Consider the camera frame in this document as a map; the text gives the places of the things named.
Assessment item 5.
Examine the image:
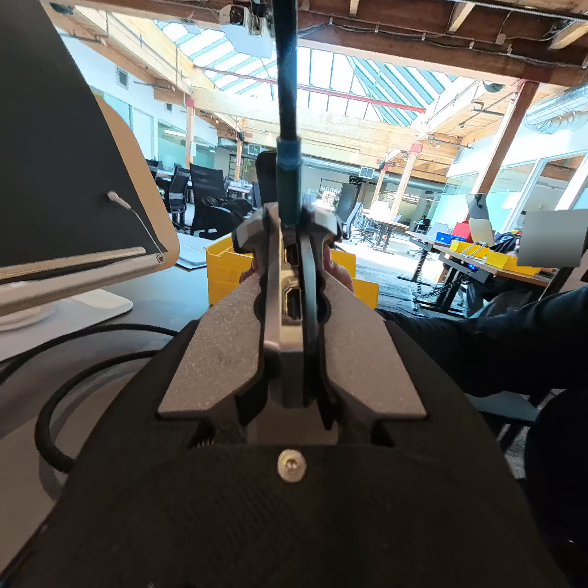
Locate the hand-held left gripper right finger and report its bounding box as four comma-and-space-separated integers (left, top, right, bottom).
317, 271, 428, 430

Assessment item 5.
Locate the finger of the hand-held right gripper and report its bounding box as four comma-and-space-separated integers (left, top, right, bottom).
239, 207, 282, 285
301, 207, 343, 276

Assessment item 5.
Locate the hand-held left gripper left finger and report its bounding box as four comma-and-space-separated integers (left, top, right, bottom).
157, 271, 269, 425

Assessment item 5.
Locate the yellow plastic bin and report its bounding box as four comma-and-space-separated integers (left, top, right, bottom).
205, 233, 379, 309

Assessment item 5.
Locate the black HDMI switch hub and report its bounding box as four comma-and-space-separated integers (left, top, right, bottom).
264, 207, 320, 409

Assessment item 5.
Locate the green plug braided hdmi cable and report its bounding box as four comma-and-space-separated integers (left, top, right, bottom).
0, 0, 304, 474

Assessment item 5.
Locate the person's right forearm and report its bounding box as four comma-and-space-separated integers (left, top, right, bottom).
374, 282, 588, 398

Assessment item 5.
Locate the person's right hand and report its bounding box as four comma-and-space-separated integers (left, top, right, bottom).
322, 243, 355, 295

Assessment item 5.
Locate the black display panel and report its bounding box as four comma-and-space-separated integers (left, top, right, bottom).
335, 183, 359, 226

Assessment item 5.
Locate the white paper sheet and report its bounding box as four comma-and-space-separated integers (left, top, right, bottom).
177, 232, 209, 269

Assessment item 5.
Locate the grey chair seat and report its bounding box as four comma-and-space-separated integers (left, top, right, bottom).
466, 390, 540, 425

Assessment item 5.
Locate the yellow storage bin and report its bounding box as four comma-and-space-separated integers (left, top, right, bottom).
484, 250, 543, 276
450, 239, 490, 259

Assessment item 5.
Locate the beige tilted board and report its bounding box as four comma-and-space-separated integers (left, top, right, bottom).
465, 193, 496, 246

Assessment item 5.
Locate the overhead camera mount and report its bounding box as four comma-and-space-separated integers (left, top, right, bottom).
218, 2, 274, 58

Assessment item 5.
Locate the silver air duct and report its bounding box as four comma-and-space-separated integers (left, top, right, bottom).
524, 85, 588, 134

